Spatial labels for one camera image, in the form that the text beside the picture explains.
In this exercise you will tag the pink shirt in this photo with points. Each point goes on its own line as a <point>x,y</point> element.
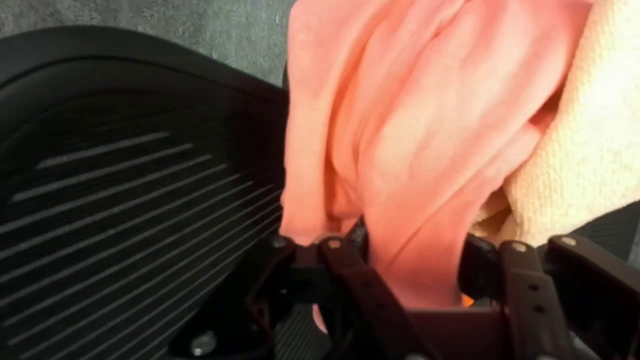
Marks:
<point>410,130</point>

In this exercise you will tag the cream towel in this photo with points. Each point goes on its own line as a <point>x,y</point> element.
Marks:
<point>590,150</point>

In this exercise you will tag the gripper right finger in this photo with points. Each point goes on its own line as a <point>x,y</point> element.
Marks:
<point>530,295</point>

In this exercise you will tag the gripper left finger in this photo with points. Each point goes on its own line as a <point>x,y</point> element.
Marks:
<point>362,290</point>

